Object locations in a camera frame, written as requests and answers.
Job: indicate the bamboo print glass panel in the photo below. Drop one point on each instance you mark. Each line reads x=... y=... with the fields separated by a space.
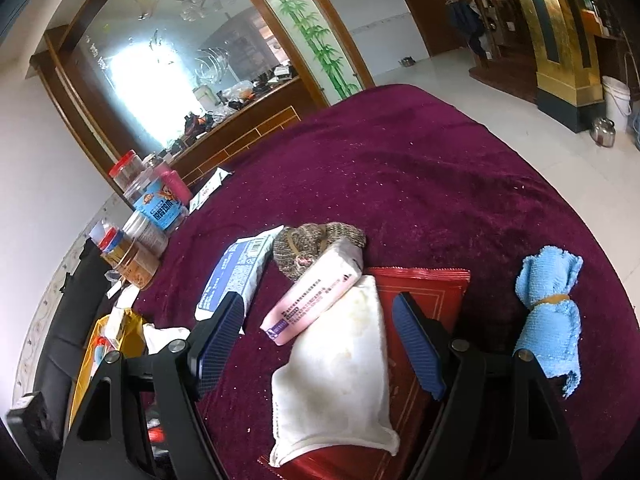
x=310 y=35

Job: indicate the dark jacket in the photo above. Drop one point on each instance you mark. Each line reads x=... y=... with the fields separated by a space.
x=467 y=22

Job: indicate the red foil packet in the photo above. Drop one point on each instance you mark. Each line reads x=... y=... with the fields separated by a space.
x=440 y=287

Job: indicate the wooden cabinet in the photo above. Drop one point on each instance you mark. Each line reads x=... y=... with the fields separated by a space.
x=250 y=125

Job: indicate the gold and black pillar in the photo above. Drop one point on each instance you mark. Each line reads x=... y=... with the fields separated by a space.
x=555 y=35

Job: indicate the rolled blue towel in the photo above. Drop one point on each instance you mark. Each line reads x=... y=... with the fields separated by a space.
x=550 y=330

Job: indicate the wooden door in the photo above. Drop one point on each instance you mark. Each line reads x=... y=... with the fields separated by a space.
x=425 y=5

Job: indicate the white flat paper box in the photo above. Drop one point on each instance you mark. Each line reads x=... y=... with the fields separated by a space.
x=210 y=187

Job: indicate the white and blue tissue pack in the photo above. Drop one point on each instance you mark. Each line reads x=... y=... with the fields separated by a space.
x=235 y=270

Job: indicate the white bucket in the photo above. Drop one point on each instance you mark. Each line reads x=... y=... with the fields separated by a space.
x=616 y=102

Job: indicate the white plastic bag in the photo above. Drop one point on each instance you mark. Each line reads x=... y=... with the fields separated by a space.
x=165 y=335

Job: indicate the clear jar with red lid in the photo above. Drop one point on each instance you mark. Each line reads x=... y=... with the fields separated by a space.
x=160 y=210

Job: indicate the brown label jar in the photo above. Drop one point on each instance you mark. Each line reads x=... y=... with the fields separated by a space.
x=135 y=265

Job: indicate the grey brown knitted hat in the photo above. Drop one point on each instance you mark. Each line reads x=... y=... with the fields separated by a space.
x=300 y=245

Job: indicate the white cloth pouch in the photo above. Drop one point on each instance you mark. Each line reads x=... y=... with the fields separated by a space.
x=335 y=370

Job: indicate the wall mirror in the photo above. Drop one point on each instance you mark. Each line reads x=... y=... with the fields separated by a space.
x=150 y=60

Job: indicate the black bag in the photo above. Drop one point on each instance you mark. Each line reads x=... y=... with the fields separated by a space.
x=65 y=320

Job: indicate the jar with red blue lid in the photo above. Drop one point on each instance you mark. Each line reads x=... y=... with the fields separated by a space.
x=110 y=240

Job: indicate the pink tissue pack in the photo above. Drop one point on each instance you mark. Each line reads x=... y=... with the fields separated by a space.
x=310 y=295

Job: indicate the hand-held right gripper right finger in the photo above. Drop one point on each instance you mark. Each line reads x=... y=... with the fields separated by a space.
x=415 y=345

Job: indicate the white plastic jar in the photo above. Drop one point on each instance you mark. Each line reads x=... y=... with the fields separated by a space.
x=145 y=232

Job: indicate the metal kettle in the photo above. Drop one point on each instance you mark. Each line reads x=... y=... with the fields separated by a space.
x=602 y=132

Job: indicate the clear plastic wrap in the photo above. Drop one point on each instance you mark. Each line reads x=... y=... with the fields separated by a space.
x=125 y=295

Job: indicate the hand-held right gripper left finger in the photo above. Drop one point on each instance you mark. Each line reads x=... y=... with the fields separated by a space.
x=220 y=340

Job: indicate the wooden stair railing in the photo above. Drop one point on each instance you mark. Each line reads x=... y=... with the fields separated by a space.
x=505 y=60

